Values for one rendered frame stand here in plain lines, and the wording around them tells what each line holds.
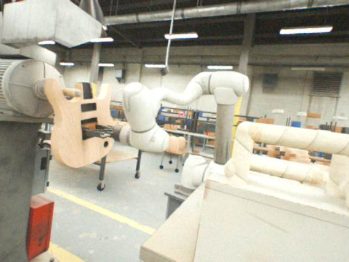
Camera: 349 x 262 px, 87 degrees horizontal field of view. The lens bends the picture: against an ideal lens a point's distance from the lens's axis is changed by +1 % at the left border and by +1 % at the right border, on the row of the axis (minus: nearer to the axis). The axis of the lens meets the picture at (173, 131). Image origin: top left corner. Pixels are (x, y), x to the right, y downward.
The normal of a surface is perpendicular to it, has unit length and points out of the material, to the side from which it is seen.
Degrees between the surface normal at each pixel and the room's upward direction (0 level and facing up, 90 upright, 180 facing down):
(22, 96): 94
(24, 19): 90
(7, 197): 90
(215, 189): 90
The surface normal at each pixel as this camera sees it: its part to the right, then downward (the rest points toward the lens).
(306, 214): -0.40, -0.01
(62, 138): 0.92, 0.13
